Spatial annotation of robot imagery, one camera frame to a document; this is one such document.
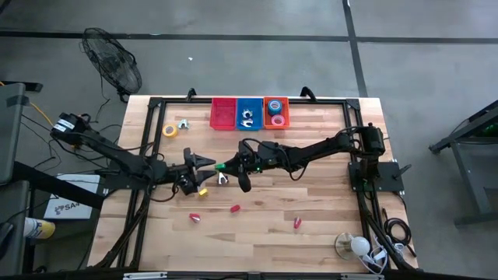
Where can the black floor fan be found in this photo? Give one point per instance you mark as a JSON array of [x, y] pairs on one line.
[[113, 62]]

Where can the light blue tape roll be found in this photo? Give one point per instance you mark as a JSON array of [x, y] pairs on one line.
[[269, 107]]

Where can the black diagonal beam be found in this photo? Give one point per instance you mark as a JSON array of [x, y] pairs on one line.
[[58, 184]]

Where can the table lamp with white bulb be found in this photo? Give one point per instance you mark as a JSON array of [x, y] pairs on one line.
[[360, 246]]

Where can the grey plastic cart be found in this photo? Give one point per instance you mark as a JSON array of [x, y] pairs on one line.
[[11, 136]]

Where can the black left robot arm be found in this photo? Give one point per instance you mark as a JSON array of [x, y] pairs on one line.
[[124, 159]]

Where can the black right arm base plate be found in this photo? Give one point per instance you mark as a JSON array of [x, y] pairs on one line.
[[389, 177]]

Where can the grey staple remover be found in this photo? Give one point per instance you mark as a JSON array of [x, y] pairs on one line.
[[247, 114]]

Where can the orange plastic basket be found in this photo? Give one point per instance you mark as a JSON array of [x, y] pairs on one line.
[[266, 124]]

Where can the black aluminium table frame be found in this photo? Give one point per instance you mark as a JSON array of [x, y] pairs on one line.
[[186, 101]]

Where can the pink tape roll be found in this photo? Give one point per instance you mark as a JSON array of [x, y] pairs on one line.
[[273, 120]]

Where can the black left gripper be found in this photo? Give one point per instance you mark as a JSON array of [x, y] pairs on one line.
[[181, 173]]

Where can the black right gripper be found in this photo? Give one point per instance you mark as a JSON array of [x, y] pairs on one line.
[[257, 163]]

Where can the small red stapler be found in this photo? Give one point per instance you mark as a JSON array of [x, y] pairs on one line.
[[297, 222], [235, 208], [193, 215]]

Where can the yellow tape roll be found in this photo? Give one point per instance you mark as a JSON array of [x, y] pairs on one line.
[[165, 131]]

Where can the small yellow stapler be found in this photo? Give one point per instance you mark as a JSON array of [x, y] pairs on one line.
[[203, 192]]

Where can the small green stapler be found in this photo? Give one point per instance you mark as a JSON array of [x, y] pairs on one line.
[[220, 166]]

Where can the grey metal table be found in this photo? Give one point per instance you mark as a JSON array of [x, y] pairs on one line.
[[474, 155]]

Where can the red plastic basket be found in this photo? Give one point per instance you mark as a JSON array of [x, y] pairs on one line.
[[223, 113]]

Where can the black white staple remover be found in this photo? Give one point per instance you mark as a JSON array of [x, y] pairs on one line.
[[222, 179]]

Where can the silver rail bracket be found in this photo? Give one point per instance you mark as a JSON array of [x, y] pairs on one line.
[[360, 277], [144, 275]]

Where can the white printed box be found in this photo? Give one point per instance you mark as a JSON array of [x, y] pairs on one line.
[[74, 194]]

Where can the yellow white spray can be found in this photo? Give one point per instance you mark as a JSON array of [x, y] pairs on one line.
[[39, 228]]

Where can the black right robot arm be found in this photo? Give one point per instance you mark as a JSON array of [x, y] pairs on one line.
[[323, 149]]

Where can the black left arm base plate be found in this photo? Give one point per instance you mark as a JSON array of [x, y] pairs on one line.
[[120, 183]]

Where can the blue plastic basket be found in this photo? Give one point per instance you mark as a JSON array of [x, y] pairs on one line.
[[257, 116]]

